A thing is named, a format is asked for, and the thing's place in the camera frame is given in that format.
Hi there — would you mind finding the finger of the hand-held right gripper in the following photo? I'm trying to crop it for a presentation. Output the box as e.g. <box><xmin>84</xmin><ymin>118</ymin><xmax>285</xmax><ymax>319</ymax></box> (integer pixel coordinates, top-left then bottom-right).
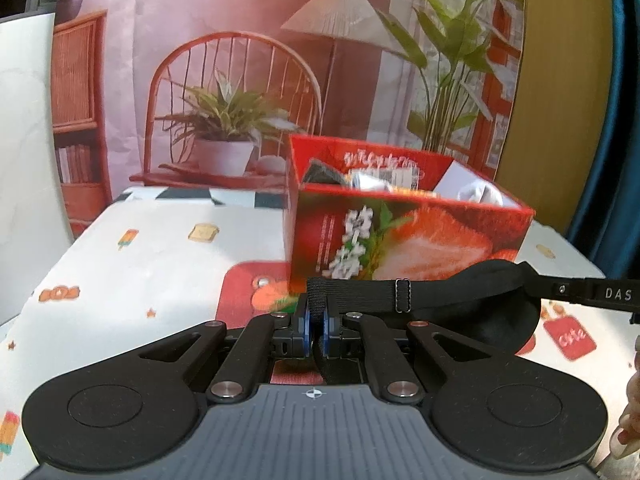
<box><xmin>520</xmin><ymin>261</ymin><xmax>640</xmax><ymax>313</ymax></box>

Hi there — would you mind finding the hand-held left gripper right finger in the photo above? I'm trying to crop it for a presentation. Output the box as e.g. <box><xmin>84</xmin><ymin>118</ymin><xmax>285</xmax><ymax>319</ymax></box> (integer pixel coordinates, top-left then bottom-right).
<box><xmin>320</xmin><ymin>309</ymin><xmax>531</xmax><ymax>405</ymax></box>

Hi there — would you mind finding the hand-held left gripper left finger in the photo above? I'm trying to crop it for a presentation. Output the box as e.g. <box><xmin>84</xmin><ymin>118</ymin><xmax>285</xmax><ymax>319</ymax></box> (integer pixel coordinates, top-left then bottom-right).
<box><xmin>100</xmin><ymin>294</ymin><xmax>312</xmax><ymax>405</ymax></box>

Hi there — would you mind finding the black eye mask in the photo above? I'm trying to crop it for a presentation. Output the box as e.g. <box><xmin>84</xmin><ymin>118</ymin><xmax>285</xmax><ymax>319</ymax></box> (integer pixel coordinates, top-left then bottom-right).
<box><xmin>305</xmin><ymin>259</ymin><xmax>543</xmax><ymax>387</ymax></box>

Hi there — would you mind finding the red strawberry print cardboard box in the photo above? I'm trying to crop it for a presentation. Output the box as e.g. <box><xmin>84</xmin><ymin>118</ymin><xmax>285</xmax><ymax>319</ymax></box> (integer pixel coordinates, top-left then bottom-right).
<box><xmin>282</xmin><ymin>134</ymin><xmax>535</xmax><ymax>293</ymax></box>

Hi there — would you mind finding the white sock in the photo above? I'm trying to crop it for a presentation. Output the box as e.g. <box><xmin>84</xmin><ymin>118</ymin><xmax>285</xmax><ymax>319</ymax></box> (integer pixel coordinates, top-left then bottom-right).
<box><xmin>447</xmin><ymin>180</ymin><xmax>503</xmax><ymax>207</ymax></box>

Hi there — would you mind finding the dark cloth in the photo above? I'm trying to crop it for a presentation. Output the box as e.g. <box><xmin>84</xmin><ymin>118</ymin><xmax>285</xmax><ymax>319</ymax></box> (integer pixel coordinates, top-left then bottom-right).
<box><xmin>302</xmin><ymin>157</ymin><xmax>351</xmax><ymax>188</ymax></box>

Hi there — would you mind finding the person's right hand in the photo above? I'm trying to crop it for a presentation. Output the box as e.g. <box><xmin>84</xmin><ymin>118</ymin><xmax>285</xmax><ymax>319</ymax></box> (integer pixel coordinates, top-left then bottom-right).
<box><xmin>609</xmin><ymin>335</ymin><xmax>640</xmax><ymax>461</ymax></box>

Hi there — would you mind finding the blue curtain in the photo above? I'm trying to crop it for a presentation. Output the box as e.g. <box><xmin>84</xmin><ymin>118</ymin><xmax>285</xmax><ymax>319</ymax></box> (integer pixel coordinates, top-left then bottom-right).
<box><xmin>565</xmin><ymin>0</ymin><xmax>640</xmax><ymax>281</ymax></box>

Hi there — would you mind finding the yellow wooden panel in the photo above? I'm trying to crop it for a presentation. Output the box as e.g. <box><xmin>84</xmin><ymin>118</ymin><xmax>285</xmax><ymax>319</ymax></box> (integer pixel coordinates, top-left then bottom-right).
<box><xmin>495</xmin><ymin>0</ymin><xmax>618</xmax><ymax>236</ymax></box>

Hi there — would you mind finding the white marble pattern board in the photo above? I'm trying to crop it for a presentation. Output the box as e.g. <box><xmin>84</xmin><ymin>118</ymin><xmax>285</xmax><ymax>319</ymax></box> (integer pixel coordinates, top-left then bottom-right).
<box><xmin>0</xmin><ymin>12</ymin><xmax>76</xmax><ymax>328</ymax></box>

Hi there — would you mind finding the printed room scene backdrop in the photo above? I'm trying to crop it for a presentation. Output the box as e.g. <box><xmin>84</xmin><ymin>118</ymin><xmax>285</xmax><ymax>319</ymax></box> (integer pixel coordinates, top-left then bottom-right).
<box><xmin>52</xmin><ymin>0</ymin><xmax>526</xmax><ymax>241</ymax></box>

